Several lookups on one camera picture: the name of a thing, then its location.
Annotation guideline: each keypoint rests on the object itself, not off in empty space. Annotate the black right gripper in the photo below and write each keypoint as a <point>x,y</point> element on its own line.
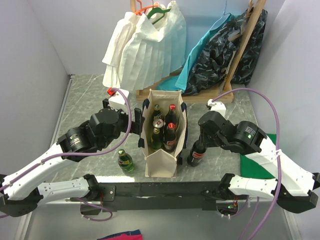
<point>209,143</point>

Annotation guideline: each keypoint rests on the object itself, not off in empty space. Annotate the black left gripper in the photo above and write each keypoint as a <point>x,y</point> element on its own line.
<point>136,125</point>

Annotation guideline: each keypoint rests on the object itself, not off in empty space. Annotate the silver beverage can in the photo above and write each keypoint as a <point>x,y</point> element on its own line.
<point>158,123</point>

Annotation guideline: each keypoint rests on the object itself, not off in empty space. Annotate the green bottle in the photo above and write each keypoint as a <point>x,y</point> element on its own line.
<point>157,114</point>
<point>125,161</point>
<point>156,140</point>

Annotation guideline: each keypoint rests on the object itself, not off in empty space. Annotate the cola glass bottle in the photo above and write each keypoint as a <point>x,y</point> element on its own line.
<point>171,116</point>

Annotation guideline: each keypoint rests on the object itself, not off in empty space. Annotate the cream canvas tote bag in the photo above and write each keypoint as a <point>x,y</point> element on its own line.
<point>161,164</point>

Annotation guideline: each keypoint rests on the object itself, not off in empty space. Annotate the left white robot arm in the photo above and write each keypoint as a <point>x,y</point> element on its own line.
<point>25,190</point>

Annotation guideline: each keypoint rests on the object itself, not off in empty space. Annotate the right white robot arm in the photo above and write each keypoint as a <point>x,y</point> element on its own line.
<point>292,187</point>

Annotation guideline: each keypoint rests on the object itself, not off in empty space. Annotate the wooden clothes rack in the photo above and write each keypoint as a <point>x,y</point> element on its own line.
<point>224,88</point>

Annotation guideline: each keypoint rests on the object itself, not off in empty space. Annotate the green cloth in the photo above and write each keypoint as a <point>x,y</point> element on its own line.
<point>251,169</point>

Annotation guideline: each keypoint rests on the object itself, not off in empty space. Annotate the teal shirt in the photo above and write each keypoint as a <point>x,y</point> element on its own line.
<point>179,82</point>

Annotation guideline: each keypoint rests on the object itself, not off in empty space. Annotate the dark patterned garment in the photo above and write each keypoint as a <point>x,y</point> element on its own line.
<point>211,65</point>

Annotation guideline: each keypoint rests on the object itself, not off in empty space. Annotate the black base beam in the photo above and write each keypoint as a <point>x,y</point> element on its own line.
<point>124,196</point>

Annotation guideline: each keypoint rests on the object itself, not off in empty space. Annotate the white pleated garment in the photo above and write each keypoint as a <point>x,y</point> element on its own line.
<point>143,50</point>

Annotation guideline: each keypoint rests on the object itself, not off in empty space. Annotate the pink and blue cloth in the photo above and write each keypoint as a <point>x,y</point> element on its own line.
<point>126,235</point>

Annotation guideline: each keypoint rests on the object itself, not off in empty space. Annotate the orange hanger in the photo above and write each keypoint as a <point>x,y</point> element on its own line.
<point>141,8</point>

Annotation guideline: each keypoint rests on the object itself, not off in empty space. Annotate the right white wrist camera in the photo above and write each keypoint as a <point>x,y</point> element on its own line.
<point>216,106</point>

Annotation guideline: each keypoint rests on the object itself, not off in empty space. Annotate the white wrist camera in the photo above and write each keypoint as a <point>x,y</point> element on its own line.
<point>116,101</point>
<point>216,106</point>

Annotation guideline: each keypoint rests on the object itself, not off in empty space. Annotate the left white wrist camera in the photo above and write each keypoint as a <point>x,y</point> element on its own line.
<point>116,101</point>

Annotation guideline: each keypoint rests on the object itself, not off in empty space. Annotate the blue wire hanger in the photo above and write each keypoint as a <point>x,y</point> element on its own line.
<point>222,16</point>

